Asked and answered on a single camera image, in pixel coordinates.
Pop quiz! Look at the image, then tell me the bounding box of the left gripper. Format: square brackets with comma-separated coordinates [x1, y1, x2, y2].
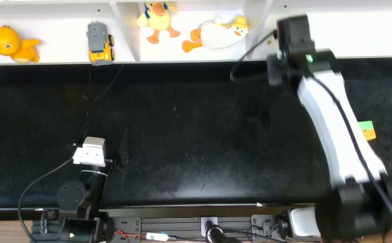
[103, 127, 132, 170]

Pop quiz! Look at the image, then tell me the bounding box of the grey and yellow toy truck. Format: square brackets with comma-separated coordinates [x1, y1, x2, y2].
[86, 21, 116, 67]

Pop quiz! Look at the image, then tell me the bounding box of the yellow rubber duck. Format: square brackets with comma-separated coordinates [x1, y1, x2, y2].
[0, 25, 42, 65]

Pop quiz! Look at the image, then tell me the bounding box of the many-coloured puzzle cube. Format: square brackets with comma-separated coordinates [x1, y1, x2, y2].
[358, 120, 378, 142]

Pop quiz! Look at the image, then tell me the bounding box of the yellow plush duck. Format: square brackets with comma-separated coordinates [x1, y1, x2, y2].
[136, 1, 182, 45]

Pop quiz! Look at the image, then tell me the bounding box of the white plush duck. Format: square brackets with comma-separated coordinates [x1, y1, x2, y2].
[181, 15, 251, 54]

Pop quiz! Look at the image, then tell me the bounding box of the white shelf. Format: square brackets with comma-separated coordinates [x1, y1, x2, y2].
[0, 0, 392, 66]

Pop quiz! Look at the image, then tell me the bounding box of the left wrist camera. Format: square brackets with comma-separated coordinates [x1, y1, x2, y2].
[72, 136, 107, 167]

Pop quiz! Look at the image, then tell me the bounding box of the mounting rail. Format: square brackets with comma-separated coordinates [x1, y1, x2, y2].
[31, 215, 293, 243]

